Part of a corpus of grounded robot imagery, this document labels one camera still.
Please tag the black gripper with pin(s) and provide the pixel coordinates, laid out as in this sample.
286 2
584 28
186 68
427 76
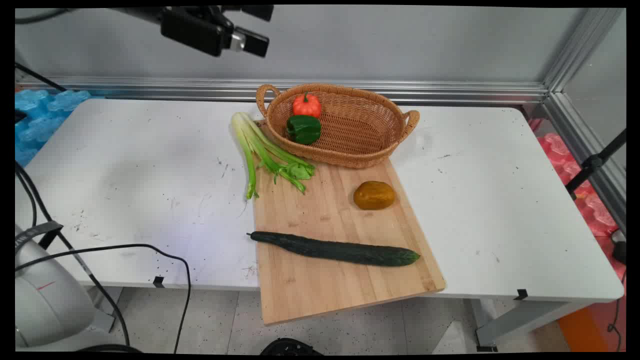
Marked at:
192 30

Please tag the brown toy potato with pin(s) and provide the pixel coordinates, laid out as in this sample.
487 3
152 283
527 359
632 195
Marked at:
374 195

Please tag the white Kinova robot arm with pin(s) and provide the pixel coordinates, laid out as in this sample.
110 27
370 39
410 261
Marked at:
45 300

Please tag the red bell pepper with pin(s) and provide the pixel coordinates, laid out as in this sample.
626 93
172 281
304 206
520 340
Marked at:
306 106

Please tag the green toy celery stalk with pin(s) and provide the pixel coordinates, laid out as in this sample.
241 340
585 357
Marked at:
250 137

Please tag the green toy bell pepper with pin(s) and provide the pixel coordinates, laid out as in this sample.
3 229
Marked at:
303 130

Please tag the blue foam mat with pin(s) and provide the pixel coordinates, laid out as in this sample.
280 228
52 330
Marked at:
37 120

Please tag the dark green toy cucumber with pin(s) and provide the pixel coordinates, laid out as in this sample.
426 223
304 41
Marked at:
340 250

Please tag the black tape marker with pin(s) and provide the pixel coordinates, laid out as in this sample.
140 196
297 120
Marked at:
159 281
521 294

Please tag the bamboo cutting board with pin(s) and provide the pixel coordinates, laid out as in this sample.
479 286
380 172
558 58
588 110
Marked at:
325 292

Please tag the black round object on floor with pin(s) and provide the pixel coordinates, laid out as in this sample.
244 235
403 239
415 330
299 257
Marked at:
290 347

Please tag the black tripod pole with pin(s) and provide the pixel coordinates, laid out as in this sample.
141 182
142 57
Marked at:
595 161

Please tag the pink foam mat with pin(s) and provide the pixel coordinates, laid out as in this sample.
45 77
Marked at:
595 212

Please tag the grey metal table leg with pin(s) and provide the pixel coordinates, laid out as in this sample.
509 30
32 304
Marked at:
520 320

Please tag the horizontal aluminium frame rail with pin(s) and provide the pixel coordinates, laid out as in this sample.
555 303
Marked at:
350 90

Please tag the slanted aluminium frame post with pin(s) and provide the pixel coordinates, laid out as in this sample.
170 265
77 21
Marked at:
575 55

